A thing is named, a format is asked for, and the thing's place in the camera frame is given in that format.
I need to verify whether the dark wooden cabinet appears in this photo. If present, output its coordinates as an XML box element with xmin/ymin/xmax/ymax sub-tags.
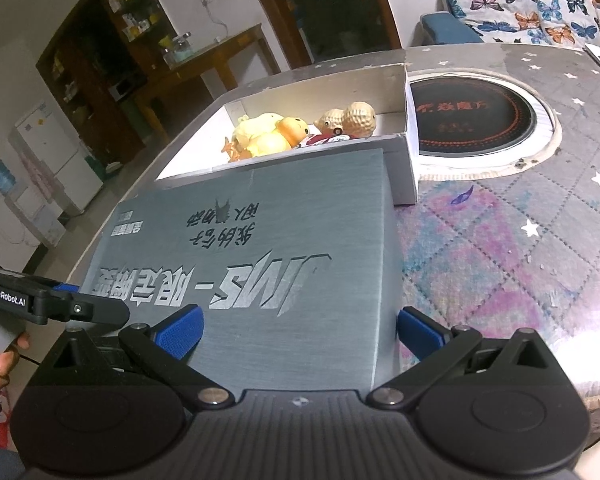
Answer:
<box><xmin>36</xmin><ymin>0</ymin><xmax>201</xmax><ymax>161</ymax></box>

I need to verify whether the pink hanging cloth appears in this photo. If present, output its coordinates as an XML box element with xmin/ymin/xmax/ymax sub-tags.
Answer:
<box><xmin>22</xmin><ymin>152</ymin><xmax>56</xmax><ymax>202</ymax></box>

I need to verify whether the yellow plush chick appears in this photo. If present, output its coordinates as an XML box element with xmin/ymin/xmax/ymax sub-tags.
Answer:
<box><xmin>222</xmin><ymin>112</ymin><xmax>286</xmax><ymax>163</ymax></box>

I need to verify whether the peanut-shaped toy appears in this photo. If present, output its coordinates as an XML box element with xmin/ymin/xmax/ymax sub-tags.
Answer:
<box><xmin>314</xmin><ymin>101</ymin><xmax>378</xmax><ymax>138</ymax></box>

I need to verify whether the grey star-patterned desktop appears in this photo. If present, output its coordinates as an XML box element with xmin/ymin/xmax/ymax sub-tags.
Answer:
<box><xmin>65</xmin><ymin>42</ymin><xmax>600</xmax><ymax>433</ymax></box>

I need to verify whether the white cardboard box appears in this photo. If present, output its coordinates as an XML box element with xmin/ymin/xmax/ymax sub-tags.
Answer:
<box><xmin>152</xmin><ymin>62</ymin><xmax>421</xmax><ymax>206</ymax></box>

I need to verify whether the butterfly print blanket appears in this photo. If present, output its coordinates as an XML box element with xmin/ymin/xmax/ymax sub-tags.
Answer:
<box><xmin>447</xmin><ymin>0</ymin><xmax>600</xmax><ymax>51</ymax></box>

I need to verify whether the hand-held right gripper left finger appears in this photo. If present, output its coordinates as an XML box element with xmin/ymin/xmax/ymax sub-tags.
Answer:
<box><xmin>44</xmin><ymin>304</ymin><xmax>235</xmax><ymax>409</ymax></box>

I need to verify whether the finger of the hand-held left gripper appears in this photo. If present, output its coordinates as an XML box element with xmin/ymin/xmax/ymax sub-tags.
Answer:
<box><xmin>45</xmin><ymin>282</ymin><xmax>131</xmax><ymax>335</ymax></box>

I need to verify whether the yellow rubber duck toy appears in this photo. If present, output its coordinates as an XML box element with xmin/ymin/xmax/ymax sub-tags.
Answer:
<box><xmin>245</xmin><ymin>116</ymin><xmax>311</xmax><ymax>158</ymax></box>

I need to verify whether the white fridge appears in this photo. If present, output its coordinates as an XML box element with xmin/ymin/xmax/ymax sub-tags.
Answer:
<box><xmin>15</xmin><ymin>101</ymin><xmax>103</xmax><ymax>216</ymax></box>

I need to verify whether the wooden side table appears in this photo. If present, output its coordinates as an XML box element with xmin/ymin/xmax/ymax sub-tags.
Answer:
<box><xmin>135</xmin><ymin>23</ymin><xmax>281</xmax><ymax>131</ymax></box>

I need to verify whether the grey box lid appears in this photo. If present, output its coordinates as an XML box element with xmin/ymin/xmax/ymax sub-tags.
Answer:
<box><xmin>82</xmin><ymin>147</ymin><xmax>401</xmax><ymax>398</ymax></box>

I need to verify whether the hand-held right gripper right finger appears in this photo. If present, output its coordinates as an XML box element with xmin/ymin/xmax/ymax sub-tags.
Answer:
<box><xmin>367</xmin><ymin>306</ymin><xmax>556</xmax><ymax>408</ymax></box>

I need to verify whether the blue water bottle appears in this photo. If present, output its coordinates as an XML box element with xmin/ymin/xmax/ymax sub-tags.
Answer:
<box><xmin>0</xmin><ymin>160</ymin><xmax>16</xmax><ymax>196</ymax></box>

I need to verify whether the black round induction cooker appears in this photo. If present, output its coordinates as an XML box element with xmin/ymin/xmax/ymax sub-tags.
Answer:
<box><xmin>409</xmin><ymin>76</ymin><xmax>537</xmax><ymax>155</ymax></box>

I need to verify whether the green container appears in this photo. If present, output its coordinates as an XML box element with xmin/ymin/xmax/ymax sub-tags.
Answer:
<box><xmin>162</xmin><ymin>32</ymin><xmax>196</xmax><ymax>66</ymax></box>

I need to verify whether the white water dispenser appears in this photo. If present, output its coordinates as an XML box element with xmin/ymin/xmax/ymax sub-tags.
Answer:
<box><xmin>2</xmin><ymin>185</ymin><xmax>66</xmax><ymax>249</ymax></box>

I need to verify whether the wooden door frame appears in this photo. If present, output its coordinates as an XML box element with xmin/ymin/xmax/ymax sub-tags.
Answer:
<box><xmin>267</xmin><ymin>0</ymin><xmax>403</xmax><ymax>68</ymax></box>

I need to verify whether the person's dark clothing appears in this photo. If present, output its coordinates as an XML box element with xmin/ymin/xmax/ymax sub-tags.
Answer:
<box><xmin>0</xmin><ymin>397</ymin><xmax>27</xmax><ymax>480</ymax></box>

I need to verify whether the red biscuit packet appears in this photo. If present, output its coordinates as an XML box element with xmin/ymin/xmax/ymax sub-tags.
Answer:
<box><xmin>300</xmin><ymin>130</ymin><xmax>356</xmax><ymax>149</ymax></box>

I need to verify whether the blue sofa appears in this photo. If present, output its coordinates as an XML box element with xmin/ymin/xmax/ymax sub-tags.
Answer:
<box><xmin>420</xmin><ymin>0</ymin><xmax>600</xmax><ymax>61</ymax></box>

